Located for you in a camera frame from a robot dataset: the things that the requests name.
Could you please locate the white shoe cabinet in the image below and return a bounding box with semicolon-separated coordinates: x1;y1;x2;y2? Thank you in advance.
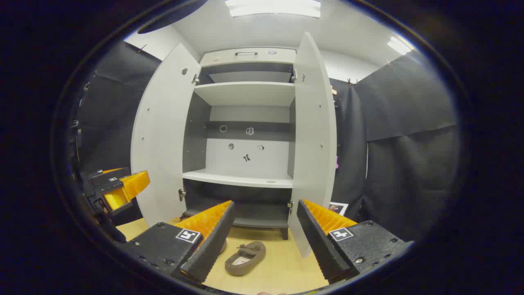
182;47;297;241

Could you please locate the small ceiling light panel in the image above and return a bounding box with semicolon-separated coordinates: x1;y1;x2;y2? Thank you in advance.
386;36;413;56

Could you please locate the long ceiling light panel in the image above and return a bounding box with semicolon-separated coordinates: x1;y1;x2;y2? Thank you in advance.
224;0;322;18

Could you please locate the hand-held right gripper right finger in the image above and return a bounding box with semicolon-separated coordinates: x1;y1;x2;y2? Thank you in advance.
296;199;415;285

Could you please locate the white cabinet shelf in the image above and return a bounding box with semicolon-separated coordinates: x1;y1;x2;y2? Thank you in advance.
183;168;294;189
193;81;296;107

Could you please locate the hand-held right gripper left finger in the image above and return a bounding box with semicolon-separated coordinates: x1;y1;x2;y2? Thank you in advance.
119;200;237;284

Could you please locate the brown fuzzy shoe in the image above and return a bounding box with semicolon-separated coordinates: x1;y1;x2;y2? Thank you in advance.
224;241;267;276

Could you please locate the white cabinet drawer front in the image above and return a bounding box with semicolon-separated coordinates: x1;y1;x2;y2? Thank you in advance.
200;47;297;68

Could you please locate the white cabinet door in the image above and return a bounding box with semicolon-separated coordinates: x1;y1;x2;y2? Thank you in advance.
130;43;202;227
287;32;338;259

